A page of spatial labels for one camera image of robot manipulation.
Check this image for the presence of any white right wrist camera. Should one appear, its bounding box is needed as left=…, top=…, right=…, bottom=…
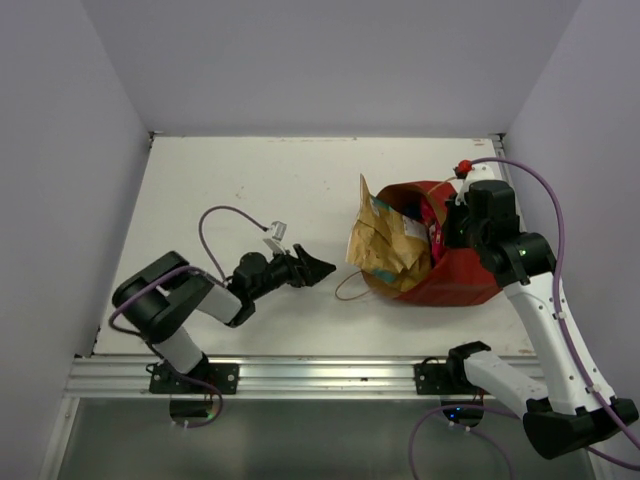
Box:
left=454, top=160, right=497, bottom=196

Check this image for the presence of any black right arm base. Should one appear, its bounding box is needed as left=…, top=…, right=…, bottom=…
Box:
left=413, top=357, right=471, bottom=396

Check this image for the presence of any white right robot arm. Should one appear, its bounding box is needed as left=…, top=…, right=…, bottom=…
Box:
left=444, top=180, right=639, bottom=459

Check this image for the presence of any aluminium mounting rail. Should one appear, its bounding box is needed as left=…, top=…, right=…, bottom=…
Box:
left=64, top=355, right=549, bottom=401

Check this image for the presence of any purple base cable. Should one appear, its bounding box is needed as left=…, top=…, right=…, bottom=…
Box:
left=169, top=379, right=224, bottom=430
left=408, top=404, right=521, bottom=480

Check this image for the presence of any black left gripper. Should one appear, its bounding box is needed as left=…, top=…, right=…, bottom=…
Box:
left=250, top=242, right=335, bottom=300

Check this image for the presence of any blue snack bag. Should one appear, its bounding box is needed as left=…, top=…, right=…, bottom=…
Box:
left=402, top=200, right=422, bottom=221

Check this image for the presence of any metal table corner bracket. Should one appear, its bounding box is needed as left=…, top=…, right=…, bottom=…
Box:
left=148, top=131, right=162, bottom=150

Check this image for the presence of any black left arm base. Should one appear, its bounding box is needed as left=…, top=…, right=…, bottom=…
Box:
left=145, top=362, right=240, bottom=395

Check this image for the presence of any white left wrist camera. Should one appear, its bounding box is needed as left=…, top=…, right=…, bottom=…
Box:
left=263, top=221, right=288, bottom=254

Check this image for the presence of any tan kraft snack bag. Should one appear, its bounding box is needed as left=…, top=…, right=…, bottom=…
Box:
left=346, top=178, right=432, bottom=293

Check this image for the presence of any red brown paper bag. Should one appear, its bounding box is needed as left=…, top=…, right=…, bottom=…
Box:
left=355, top=179, right=500, bottom=307

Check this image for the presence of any pink chips bag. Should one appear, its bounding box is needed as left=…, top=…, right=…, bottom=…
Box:
left=420, top=197, right=446, bottom=265

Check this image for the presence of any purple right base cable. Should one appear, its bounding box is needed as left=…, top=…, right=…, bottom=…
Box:
left=408, top=404, right=521, bottom=480

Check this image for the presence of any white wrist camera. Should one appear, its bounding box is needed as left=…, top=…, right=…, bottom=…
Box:
left=263, top=221, right=288, bottom=254
left=454, top=160, right=497, bottom=196

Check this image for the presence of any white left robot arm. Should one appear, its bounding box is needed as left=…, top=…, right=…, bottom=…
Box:
left=108, top=244, right=336, bottom=393

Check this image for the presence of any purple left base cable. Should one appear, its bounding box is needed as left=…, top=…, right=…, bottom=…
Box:
left=169, top=379, right=224, bottom=430

